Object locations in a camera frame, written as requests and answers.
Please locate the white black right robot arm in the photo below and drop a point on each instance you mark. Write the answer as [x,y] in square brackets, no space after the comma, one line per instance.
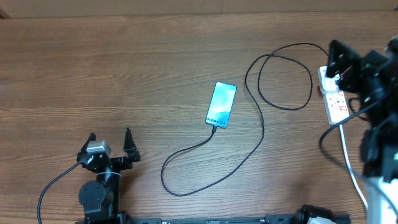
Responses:
[378,148]

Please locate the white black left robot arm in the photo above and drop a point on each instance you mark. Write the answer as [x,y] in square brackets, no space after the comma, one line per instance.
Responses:
[100,198]

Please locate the white charger plug adapter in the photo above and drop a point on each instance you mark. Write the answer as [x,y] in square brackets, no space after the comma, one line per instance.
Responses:
[329,85]

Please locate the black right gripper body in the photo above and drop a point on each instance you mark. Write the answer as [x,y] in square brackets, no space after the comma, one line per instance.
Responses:
[369,88]

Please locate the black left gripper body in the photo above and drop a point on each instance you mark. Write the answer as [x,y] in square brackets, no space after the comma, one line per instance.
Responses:
[119,164]

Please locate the white power strip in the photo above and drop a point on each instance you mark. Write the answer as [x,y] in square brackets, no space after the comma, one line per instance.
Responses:
[335,103]

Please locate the Samsung Galaxy smartphone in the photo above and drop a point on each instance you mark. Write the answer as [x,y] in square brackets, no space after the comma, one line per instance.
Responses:
[221,105]

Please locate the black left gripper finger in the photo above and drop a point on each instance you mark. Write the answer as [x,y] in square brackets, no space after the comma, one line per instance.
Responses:
[83,151]
[130,148]

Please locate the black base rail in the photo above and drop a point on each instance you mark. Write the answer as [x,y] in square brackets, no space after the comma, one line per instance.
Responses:
[268,219]

